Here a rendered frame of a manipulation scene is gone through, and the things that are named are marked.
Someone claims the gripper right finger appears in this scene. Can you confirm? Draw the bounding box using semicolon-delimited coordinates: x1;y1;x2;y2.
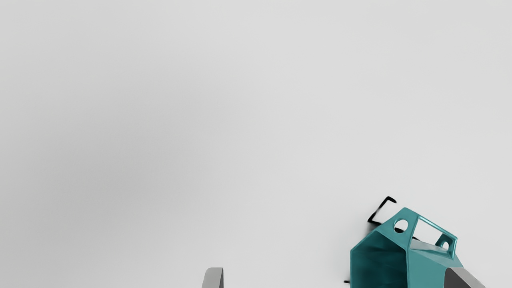
443;267;486;288

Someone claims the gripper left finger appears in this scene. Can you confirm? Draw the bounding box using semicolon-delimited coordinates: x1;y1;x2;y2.
202;268;224;288

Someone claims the teal faceted mug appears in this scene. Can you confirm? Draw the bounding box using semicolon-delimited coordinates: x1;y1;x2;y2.
350;207;464;288

